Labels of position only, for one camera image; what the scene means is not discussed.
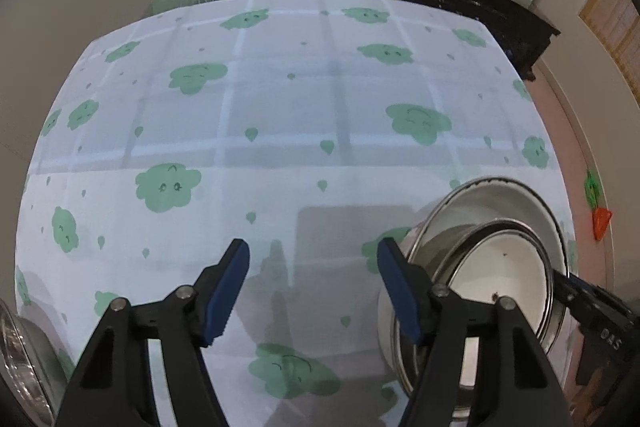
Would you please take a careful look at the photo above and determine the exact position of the cloud print tablecloth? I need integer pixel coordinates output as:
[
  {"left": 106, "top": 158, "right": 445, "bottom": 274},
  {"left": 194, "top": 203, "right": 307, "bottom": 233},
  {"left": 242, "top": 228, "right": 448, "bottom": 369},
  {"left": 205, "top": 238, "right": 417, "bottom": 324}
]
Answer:
[{"left": 14, "top": 0, "right": 576, "bottom": 427}]

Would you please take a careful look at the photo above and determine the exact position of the small steel bowl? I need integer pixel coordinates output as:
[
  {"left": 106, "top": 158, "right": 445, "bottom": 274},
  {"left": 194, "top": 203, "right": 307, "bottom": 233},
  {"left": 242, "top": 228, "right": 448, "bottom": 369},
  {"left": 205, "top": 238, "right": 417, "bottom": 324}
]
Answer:
[{"left": 395, "top": 218, "right": 557, "bottom": 408}]

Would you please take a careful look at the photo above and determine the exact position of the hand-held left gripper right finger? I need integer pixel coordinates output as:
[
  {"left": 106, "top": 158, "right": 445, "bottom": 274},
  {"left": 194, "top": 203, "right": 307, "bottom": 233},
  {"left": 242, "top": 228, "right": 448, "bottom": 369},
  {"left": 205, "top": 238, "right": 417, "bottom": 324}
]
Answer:
[{"left": 376, "top": 237, "right": 573, "bottom": 427}]

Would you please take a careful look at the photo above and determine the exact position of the orange toy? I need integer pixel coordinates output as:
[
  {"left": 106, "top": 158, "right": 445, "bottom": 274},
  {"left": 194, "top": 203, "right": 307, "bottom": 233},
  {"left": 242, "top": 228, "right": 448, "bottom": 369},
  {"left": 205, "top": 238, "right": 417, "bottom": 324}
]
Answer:
[{"left": 593, "top": 207, "right": 613, "bottom": 242}]

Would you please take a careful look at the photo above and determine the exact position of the green toy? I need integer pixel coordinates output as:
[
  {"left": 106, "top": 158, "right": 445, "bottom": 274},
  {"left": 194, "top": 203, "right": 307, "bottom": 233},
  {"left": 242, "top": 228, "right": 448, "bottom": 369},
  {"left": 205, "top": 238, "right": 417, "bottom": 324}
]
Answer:
[{"left": 584, "top": 169, "right": 602, "bottom": 210}]

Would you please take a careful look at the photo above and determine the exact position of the large white enamel bowl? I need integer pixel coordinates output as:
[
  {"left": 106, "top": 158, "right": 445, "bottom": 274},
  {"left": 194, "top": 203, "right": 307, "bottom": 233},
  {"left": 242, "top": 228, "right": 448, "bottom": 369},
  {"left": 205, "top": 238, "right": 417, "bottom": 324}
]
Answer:
[{"left": 377, "top": 177, "right": 573, "bottom": 423}]

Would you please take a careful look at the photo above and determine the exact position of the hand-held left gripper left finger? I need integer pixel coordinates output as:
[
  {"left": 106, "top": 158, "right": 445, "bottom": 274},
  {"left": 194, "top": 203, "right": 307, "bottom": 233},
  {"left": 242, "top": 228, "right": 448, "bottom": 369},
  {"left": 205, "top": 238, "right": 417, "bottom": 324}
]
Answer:
[{"left": 55, "top": 238, "right": 251, "bottom": 427}]

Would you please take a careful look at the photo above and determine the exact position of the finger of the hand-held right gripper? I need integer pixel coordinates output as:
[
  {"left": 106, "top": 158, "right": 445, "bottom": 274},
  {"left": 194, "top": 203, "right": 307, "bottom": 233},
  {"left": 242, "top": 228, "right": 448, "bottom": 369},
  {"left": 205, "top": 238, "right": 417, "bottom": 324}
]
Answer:
[{"left": 552, "top": 271, "right": 608, "bottom": 323}]

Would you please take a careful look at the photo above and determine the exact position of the large steel bowl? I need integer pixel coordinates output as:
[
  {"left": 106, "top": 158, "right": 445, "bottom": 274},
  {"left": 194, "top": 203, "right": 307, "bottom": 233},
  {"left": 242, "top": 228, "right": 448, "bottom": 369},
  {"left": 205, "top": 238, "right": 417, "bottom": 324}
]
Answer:
[{"left": 0, "top": 299, "right": 57, "bottom": 425}]

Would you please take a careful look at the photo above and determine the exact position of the yellow patterned curtain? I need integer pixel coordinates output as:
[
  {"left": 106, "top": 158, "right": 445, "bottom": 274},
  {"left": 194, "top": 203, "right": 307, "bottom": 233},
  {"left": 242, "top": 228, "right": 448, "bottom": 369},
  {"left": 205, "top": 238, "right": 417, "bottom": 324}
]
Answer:
[{"left": 579, "top": 0, "right": 640, "bottom": 100}]

